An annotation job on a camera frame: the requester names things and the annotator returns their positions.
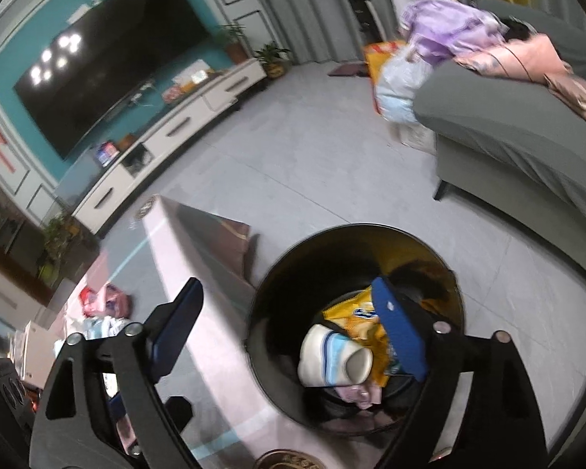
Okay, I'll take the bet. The purple cloth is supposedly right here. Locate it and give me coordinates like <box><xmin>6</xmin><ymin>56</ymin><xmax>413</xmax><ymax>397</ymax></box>
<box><xmin>400</xmin><ymin>0</ymin><xmax>509</xmax><ymax>66</ymax></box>

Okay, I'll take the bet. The leafy green floor plant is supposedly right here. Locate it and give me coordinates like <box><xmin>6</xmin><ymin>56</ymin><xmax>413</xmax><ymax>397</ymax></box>
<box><xmin>36</xmin><ymin>210</ymin><xmax>101</xmax><ymax>294</ymax></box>

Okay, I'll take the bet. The pink cloth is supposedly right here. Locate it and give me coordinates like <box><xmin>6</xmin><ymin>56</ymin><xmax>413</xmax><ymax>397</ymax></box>
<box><xmin>452</xmin><ymin>33</ymin><xmax>572</xmax><ymax>84</ymax></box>

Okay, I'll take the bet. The red snack packet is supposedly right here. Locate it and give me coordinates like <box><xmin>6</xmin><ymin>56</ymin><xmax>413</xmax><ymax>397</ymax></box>
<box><xmin>78</xmin><ymin>283</ymin><xmax>134</xmax><ymax>320</ymax></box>

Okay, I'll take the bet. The coffee table with pink cloth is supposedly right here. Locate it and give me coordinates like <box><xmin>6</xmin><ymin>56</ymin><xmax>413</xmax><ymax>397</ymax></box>
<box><xmin>10</xmin><ymin>194</ymin><xmax>294</xmax><ymax>469</ymax></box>

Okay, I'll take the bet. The black flat television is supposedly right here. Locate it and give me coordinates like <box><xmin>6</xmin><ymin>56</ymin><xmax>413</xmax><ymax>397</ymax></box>
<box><xmin>12</xmin><ymin>0</ymin><xmax>211</xmax><ymax>159</ymax></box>

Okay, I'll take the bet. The white tall appliance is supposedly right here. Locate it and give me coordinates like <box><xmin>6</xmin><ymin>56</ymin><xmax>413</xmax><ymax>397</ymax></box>
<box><xmin>387</xmin><ymin>0</ymin><xmax>413</xmax><ymax>42</ymax></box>

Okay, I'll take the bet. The grey curtain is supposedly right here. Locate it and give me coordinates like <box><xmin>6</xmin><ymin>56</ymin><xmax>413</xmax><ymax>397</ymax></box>
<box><xmin>251</xmin><ymin>0</ymin><xmax>406</xmax><ymax>64</ymax></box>

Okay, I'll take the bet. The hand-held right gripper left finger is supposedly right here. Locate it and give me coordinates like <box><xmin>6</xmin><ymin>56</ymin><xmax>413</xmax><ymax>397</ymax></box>
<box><xmin>29</xmin><ymin>277</ymin><xmax>206</xmax><ymax>469</ymax></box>

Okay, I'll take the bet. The brown floor mat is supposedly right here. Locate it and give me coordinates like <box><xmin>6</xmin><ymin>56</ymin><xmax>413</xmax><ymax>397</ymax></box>
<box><xmin>328</xmin><ymin>61</ymin><xmax>369</xmax><ymax>79</ymax></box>

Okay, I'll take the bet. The white television cabinet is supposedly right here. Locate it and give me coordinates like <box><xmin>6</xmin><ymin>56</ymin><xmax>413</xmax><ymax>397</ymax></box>
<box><xmin>71</xmin><ymin>59</ymin><xmax>269</xmax><ymax>235</ymax></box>

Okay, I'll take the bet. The grey sofa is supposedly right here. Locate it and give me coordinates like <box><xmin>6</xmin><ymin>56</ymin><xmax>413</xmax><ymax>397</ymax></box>
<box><xmin>413</xmin><ymin>0</ymin><xmax>586</xmax><ymax>313</ymax></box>

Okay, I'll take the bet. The dark cloth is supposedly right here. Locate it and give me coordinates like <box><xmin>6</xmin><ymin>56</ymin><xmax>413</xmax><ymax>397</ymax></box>
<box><xmin>498</xmin><ymin>17</ymin><xmax>538</xmax><ymax>42</ymax></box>

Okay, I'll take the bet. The black round trash bin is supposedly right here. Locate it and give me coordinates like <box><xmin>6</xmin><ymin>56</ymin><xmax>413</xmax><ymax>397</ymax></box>
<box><xmin>244</xmin><ymin>224</ymin><xmax>467</xmax><ymax>438</ymax></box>

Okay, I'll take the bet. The white plastic bag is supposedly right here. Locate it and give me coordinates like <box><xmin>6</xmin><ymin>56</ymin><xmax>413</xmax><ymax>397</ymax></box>
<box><xmin>373</xmin><ymin>51</ymin><xmax>435</xmax><ymax>125</ymax></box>

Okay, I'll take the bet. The pink crumpled wrapper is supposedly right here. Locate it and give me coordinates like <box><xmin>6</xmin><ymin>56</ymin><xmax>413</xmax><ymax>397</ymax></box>
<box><xmin>333</xmin><ymin>383</ymin><xmax>382</xmax><ymax>408</ymax></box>

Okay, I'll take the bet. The light blue packet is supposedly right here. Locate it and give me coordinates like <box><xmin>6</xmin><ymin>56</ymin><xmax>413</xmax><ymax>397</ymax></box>
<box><xmin>80</xmin><ymin>317</ymin><xmax>130</xmax><ymax>340</ymax></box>

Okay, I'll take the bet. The yellow snack bag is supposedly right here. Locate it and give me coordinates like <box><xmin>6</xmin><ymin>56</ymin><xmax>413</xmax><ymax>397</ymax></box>
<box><xmin>322</xmin><ymin>287</ymin><xmax>396</xmax><ymax>387</ymax></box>

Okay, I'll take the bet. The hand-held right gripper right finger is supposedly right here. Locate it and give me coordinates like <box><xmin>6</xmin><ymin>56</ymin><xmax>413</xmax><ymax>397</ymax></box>
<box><xmin>371</xmin><ymin>277</ymin><xmax>550</xmax><ymax>469</ymax></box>

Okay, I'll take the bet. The gold round tin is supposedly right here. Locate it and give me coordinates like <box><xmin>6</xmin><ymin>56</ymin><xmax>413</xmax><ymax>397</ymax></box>
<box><xmin>254</xmin><ymin>449</ymin><xmax>325</xmax><ymax>469</ymax></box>

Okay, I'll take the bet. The white paper cup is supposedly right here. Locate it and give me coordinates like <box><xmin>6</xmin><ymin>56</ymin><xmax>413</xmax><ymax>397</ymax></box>
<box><xmin>297</xmin><ymin>323</ymin><xmax>374</xmax><ymax>389</ymax></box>

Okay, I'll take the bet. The yellow shopping bag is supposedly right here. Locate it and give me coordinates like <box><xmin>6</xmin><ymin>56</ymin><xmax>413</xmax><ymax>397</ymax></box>
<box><xmin>363</xmin><ymin>40</ymin><xmax>411</xmax><ymax>108</ymax></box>

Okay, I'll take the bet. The dark wooden cabinet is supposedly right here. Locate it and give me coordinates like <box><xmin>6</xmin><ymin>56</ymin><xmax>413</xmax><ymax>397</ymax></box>
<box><xmin>0</xmin><ymin>166</ymin><xmax>79</xmax><ymax>304</ymax></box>

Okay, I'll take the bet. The brown folded cloth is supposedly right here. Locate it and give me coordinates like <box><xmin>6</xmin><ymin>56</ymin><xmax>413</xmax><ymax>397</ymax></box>
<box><xmin>542</xmin><ymin>75</ymin><xmax>586</xmax><ymax>132</ymax></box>

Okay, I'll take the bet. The white flat box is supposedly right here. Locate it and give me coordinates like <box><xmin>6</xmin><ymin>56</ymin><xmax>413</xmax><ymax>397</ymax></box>
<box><xmin>171</xmin><ymin>60</ymin><xmax>211</xmax><ymax>90</ymax></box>

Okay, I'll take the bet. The black stand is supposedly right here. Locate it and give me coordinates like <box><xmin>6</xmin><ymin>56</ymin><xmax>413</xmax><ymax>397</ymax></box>
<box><xmin>348</xmin><ymin>0</ymin><xmax>386</xmax><ymax>42</ymax></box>

